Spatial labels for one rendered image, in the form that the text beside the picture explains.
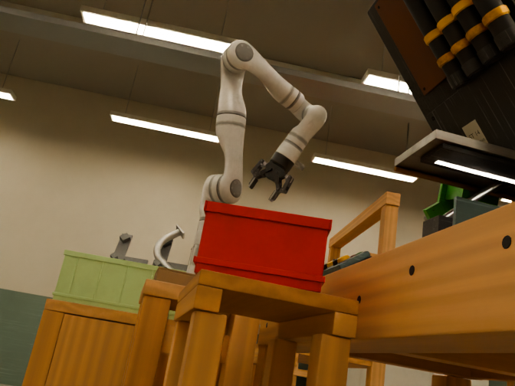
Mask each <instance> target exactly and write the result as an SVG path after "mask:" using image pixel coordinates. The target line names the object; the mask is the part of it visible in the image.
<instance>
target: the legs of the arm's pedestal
mask: <svg viewBox="0 0 515 386"><path fill-rule="evenodd" d="M170 305H171V300H170V299H164V298H160V297H156V296H149V295H145V296H144V297H143V302H142V303H141V304H140V305H139V312H138V315H137V318H136V324H135V328H134V331H133V337H132V341H131V345H130V350H129V354H128V358H127V361H126V367H125V371H124V375H123V380H122V384H121V386H153V384H154V380H155V376H156V369H157V366H158V362H159V355H160V354H164V355H169V353H170V348H171V344H172V337H173V334H174V330H175V326H173V325H166V323H167V319H168V315H169V308H170ZM259 324H260V319H254V318H250V317H246V316H239V315H234V314H231V315H230V319H227V324H226V328H225V337H224V341H223V346H222V350H221V358H220V363H219V367H218V376H217V380H216V385H215V386H250V382H251V373H252V368H253V363H254V353H255V349H256V343H257V338H258V329H259Z"/></svg>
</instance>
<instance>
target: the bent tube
mask: <svg viewBox="0 0 515 386"><path fill-rule="evenodd" d="M179 236H181V237H182V239H184V238H185V232H184V231H183V230H182V229H181V227H180V226H178V225H176V230H174V231H172V232H170V233H168V234H166V235H164V236H163V237H161V238H160V239H158V241H157V242H156V244H155V247H154V249H153V254H154V257H155V259H156V260H158V261H159V262H160V263H161V267H167V268H171V269H173V268H172V267H171V265H170V264H169V263H168V262H167V261H166V260H165V259H164V258H163V256H162V254H161V249H162V246H163V245H164V244H165V243H167V242H169V241H171V240H173V239H175V238H177V237H179Z"/></svg>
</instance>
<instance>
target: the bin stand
mask: <svg viewBox="0 0 515 386"><path fill-rule="evenodd" d="M358 311H359V301H357V300H353V299H347V298H343V297H338V296H331V295H327V294H323V293H316V292H312V291H309V290H305V289H298V288H293V287H289V286H282V285H278V284H274V283H268V282H264V281H260V280H253V279H248V278H244V277H240V276H234V275H230V274H226V273H219V272H215V271H210V270H203V269H201V270H200V271H199V272H198V273H197V274H196V275H195V276H194V278H193V279H192V280H191V281H190V282H189V283H188V284H187V285H186V286H185V288H184V289H183V290H182V291H181V292H180V293H179V298H178V304H177V306H176V310H175V317H174V321H176V324H175V330H174V334H173V337H172V344H171V348H170V353H169V359H168V363H167V367H166V374H165V378H164V382H163V386H215V385H216V380H217V376H218V367H219V363H220V358H221V350H222V346H223V341H224V337H225V328H226V324H227V319H228V317H227V316H226V315H223V314H219V313H218V312H226V313H230V314H234V315H239V316H246V317H250V318H254V319H262V320H266V321H270V322H278V324H277V331H276V337H275V339H269V342H268V347H267V357H266V362H265V367H264V377H263V382H262V386H291V385H292V380H293V373H294V362H295V357H296V350H297V342H311V347H310V358H309V365H308V371H307V383H306V386H346V380H347V372H348V364H349V350H350V342H351V341H350V339H355V338H356V327H357V319H358V317H357V315H358Z"/></svg>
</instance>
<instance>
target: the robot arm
mask: <svg viewBox="0 0 515 386"><path fill-rule="evenodd" d="M246 70H247V71H249V72H250V73H252V74H253V75H255V76H256V77H257V78H258V79H259V80H260V81H261V82H262V83H263V84H264V85H265V87H266V88H267V90H268V92H269V93H270V95H271V96H272V97H273V98H274V99H275V100H276V101H277V102H278V103H280V104H281V105H282V106H284V107H285V108H287V109H288V110H289V111H291V112H292V114H294V115H295V116H296V117H297V118H298V119H299V121H300V123H299V125H298V126H295V127H294V128H293V129H292V130H291V131H290V132H289V134H288V135H287V137H286V139H285V140H284V141H283V142H282V143H281V144H280V146H279V147H278V149H277V151H276V152H275V153H274V154H273V156H272V157H271V160H270V161H269V163H266V162H265V161H264V160H263V159H261V160H260V161H259V162H258V163H257V164H256V166H255V167H253V169H252V170H251V173H252V175H253V178H252V179H251V181H250V182H249V186H248V187H249V188H250V189H253V187H254V186H255V185H256V183H257V182H258V179H260V178H266V177H267V178H268V179H270V180H271V181H273V182H274V183H275V185H276V191H275V190H274V192H273V193H272V195H271V196H270V197H269V199H268V200H269V201H271V202H273V201H275V200H276V198H277V197H278V195H279V194H280V193H284V194H286V193H287V192H288V190H289V188H290V186H291V184H292V183H293V181H294V178H293V177H292V176H291V175H287V173H288V172H289V171H290V170H291V169H292V167H293V166H294V167H296V168H298V169H299V170H301V171H303V169H304V164H302V163H301V162H299V161H297V160H298V158H299V157H300V154H301V152H302V151H303V149H304V148H305V146H306V145H307V143H308V142H309V141H310V139H311V138H312V137H313V136H314V135H315V134H316V133H317V132H318V131H319V130H320V129H321V127H322V126H323V124H324V123H325V122H326V118H327V113H326V110H325V108H324V107H322V106H319V105H311V104H310V103H308V102H307V101H306V100H305V99H304V95H303V94H302V93H301V92H300V91H299V90H298V89H296V88H295V87H294V86H292V85H291V84H290V83H288V82H287V81H286V80H285V79H284V78H283V77H282V76H281V75H280V74H279V73H278V72H277V71H276V70H275V69H274V68H273V67H272V66H271V65H270V64H269V63H268V62H267V61H266V60H265V59H264V58H263V57H262V56H261V55H260V54H259V53H258V52H257V51H256V49H255V48H254V47H253V46H252V45H250V44H249V43H248V42H246V41H243V40H236V41H234V42H232V43H231V44H230V45H229V46H228V47H227V48H226V49H225V50H224V51H223V53H222V55H221V89H220V94H219V100H218V112H217V118H216V126H215V131H216V136H217V138H218V141H219V143H220V145H221V148H222V150H223V152H224V155H225V171H224V174H220V175H210V176H208V177H207V179H206V180H205V184H204V186H203V189H202V197H201V202H200V206H199V214H200V218H199V223H198V228H197V232H196V235H195V242H194V245H193V247H192V248H191V253H190V258H189V264H188V267H187V270H186V273H192V274H195V272H194V270H195V264H194V262H193V258H194V256H197V255H198V249H199V244H200V240H201V236H202V229H203V225H204V221H205V212H204V206H205V200H207V201H215V202H220V203H226V204H234V203H236V202H238V201H239V199H240V197H241V193H242V187H243V147H244V131H245V124H246V109H245V104H244V100H243V96H242V84H243V79H244V72H245V71H246ZM264 166H265V169H263V170H261V169H262V168H263V167H264ZM283 179H285V183H284V185H283V187H282V180H283Z"/></svg>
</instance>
